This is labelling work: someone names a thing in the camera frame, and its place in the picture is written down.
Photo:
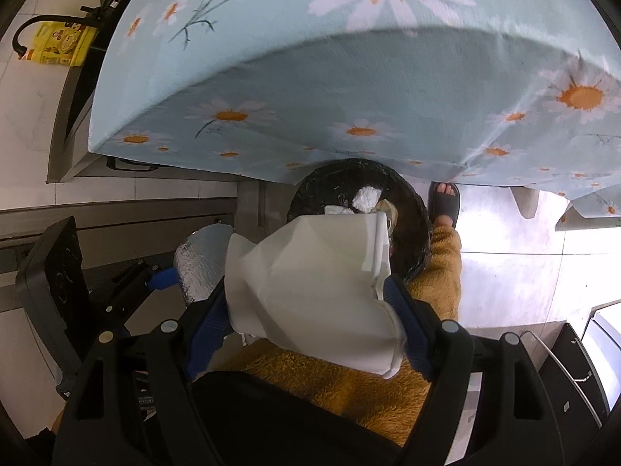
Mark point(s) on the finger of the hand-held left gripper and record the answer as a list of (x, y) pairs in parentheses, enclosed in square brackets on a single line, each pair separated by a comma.
[(162, 279)]

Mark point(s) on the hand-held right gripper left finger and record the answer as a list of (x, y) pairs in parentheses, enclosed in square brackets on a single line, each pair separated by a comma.
[(206, 344)]

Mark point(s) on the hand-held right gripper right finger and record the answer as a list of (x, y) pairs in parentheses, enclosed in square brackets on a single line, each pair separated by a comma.
[(412, 320)]

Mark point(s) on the silver foil wrapper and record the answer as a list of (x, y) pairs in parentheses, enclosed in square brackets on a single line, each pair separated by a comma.
[(201, 267)]

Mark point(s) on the black trash bin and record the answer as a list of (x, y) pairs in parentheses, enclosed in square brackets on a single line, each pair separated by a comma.
[(412, 247)]

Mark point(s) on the white paper bag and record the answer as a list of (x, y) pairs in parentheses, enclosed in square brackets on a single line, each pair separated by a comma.
[(315, 291)]

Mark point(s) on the yellow fuzzy trousers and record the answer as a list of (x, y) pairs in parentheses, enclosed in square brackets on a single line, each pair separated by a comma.
[(436, 281)]

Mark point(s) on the person's foot in black slipper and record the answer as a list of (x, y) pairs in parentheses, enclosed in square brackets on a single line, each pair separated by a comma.
[(444, 204)]

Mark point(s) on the grey table leg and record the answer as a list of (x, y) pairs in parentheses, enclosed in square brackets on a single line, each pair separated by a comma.
[(526, 201)]

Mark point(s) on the blue daisy print tablecloth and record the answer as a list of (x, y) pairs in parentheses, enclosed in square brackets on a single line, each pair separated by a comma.
[(339, 82)]

